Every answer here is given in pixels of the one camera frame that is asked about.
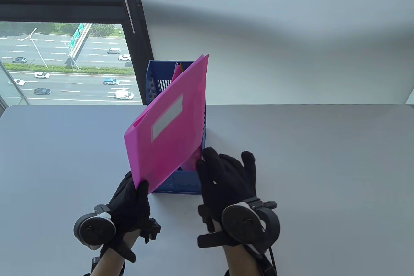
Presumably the person's left forearm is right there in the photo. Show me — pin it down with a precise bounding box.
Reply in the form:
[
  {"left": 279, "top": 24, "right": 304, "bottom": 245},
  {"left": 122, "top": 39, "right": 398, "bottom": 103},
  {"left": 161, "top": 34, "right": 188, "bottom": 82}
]
[{"left": 93, "top": 230, "right": 143, "bottom": 276}]

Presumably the grey white hand controller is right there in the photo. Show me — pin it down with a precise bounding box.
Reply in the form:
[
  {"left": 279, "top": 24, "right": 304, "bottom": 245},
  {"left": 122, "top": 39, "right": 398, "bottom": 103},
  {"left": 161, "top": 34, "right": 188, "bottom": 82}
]
[
  {"left": 73, "top": 205, "right": 117, "bottom": 251},
  {"left": 221, "top": 201, "right": 281, "bottom": 251}
]

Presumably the person's left hand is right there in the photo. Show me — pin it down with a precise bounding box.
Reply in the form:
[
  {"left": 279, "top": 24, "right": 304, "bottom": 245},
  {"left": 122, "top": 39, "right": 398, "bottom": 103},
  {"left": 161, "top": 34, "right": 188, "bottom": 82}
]
[{"left": 100, "top": 172, "right": 152, "bottom": 263}]

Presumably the person's right forearm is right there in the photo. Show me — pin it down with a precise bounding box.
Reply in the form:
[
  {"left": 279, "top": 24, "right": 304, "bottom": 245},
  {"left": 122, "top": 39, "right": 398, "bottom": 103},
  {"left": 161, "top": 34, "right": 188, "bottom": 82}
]
[{"left": 223, "top": 243, "right": 261, "bottom": 276}]

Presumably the black forearm strap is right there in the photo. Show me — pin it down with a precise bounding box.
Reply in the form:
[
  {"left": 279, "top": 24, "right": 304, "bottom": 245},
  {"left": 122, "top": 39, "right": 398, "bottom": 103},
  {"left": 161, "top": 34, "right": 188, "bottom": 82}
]
[{"left": 226, "top": 257, "right": 277, "bottom": 276}]

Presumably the blue plastic file holder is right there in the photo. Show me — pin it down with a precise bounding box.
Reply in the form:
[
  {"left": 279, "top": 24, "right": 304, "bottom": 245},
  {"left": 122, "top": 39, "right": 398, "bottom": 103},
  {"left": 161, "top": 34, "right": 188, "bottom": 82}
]
[{"left": 146, "top": 60, "right": 207, "bottom": 195}]

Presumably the pink L-shaped folder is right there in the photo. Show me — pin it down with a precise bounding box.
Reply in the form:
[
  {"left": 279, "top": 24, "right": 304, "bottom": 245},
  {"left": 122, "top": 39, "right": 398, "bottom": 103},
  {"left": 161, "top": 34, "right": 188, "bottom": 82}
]
[
  {"left": 124, "top": 53, "right": 210, "bottom": 195},
  {"left": 171, "top": 62, "right": 206, "bottom": 172}
]

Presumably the black cable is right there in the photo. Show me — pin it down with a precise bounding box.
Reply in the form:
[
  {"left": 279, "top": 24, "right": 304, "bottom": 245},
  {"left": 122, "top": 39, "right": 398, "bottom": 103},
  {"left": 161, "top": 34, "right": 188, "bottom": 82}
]
[{"left": 265, "top": 246, "right": 278, "bottom": 276}]

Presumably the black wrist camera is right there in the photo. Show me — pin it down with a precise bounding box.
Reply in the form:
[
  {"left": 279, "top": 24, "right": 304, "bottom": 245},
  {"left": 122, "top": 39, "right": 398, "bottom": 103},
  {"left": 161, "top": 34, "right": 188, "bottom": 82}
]
[
  {"left": 197, "top": 204, "right": 216, "bottom": 234},
  {"left": 140, "top": 218, "right": 162, "bottom": 244}
]

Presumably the person's right hand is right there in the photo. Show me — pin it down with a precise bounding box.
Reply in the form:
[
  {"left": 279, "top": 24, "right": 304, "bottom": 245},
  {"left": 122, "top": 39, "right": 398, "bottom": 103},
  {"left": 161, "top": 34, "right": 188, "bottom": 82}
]
[{"left": 196, "top": 147, "right": 257, "bottom": 241}]

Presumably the grey diagonal window bar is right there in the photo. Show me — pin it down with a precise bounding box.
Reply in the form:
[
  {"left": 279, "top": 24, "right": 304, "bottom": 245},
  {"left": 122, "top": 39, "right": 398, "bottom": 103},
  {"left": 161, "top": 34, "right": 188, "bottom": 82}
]
[{"left": 0, "top": 61, "right": 31, "bottom": 108}]

